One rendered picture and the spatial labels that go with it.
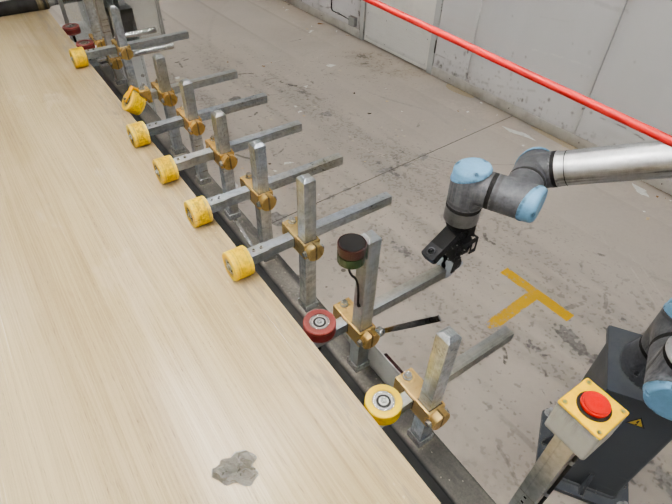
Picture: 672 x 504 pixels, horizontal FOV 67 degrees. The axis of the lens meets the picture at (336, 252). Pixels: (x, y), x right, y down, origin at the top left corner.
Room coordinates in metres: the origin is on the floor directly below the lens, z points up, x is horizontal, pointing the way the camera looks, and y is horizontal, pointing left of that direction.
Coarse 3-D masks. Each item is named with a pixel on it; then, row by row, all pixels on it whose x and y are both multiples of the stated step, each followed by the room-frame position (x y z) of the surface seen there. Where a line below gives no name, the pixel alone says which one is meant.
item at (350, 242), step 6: (348, 234) 0.78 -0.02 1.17; (354, 234) 0.79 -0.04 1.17; (342, 240) 0.77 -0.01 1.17; (348, 240) 0.77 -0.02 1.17; (354, 240) 0.77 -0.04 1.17; (360, 240) 0.77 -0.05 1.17; (342, 246) 0.75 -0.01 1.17; (348, 246) 0.75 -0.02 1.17; (354, 246) 0.75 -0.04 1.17; (360, 246) 0.75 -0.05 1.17; (342, 258) 0.74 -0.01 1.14; (366, 264) 0.77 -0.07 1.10; (348, 270) 0.76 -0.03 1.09; (354, 276) 0.76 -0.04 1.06; (360, 306) 0.77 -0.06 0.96
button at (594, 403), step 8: (584, 392) 0.39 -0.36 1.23; (592, 392) 0.39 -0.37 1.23; (584, 400) 0.38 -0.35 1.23; (592, 400) 0.38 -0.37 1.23; (600, 400) 0.38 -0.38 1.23; (608, 400) 0.38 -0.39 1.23; (584, 408) 0.37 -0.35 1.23; (592, 408) 0.37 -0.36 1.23; (600, 408) 0.37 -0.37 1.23; (608, 408) 0.37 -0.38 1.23; (600, 416) 0.36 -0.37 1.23
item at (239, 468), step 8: (232, 456) 0.43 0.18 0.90; (240, 456) 0.43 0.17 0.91; (248, 456) 0.43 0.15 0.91; (256, 456) 0.43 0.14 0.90; (224, 464) 0.41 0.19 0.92; (232, 464) 0.41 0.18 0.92; (240, 464) 0.41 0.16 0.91; (248, 464) 0.41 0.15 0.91; (216, 472) 0.39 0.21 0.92; (224, 472) 0.40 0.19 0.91; (232, 472) 0.40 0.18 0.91; (240, 472) 0.39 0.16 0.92; (248, 472) 0.40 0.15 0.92; (256, 472) 0.40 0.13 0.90; (224, 480) 0.38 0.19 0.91; (232, 480) 0.38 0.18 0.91; (240, 480) 0.38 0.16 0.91; (248, 480) 0.39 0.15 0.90
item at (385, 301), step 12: (420, 276) 0.97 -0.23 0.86; (432, 276) 0.97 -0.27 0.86; (444, 276) 0.99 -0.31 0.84; (396, 288) 0.92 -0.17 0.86; (408, 288) 0.92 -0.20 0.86; (420, 288) 0.94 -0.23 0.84; (384, 300) 0.88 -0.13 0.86; (396, 300) 0.89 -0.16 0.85; (336, 324) 0.79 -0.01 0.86; (336, 336) 0.78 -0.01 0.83
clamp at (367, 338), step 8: (336, 304) 0.85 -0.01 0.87; (352, 304) 0.85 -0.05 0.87; (336, 312) 0.83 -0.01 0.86; (344, 312) 0.82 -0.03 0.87; (352, 312) 0.82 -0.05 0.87; (344, 320) 0.80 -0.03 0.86; (352, 328) 0.78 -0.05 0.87; (368, 328) 0.78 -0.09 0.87; (352, 336) 0.78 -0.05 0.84; (360, 336) 0.76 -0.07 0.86; (368, 336) 0.75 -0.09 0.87; (376, 336) 0.76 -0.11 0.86; (360, 344) 0.74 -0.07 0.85; (368, 344) 0.75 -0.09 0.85
